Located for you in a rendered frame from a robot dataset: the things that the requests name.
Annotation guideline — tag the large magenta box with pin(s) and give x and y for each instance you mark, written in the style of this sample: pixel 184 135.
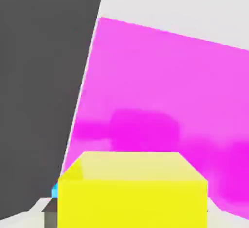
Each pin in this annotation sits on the large magenta box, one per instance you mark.
pixel 159 79

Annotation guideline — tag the small blue cube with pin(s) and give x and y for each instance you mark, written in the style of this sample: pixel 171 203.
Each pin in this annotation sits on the small blue cube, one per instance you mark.
pixel 54 192

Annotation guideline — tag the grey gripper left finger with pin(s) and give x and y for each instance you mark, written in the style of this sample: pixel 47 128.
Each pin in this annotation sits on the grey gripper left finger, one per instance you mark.
pixel 50 215

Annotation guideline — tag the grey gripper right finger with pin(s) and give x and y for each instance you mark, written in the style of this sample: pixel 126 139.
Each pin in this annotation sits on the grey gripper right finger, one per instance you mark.
pixel 219 219

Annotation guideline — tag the small yellow cube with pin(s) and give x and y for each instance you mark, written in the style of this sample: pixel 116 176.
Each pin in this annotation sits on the small yellow cube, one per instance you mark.
pixel 132 202

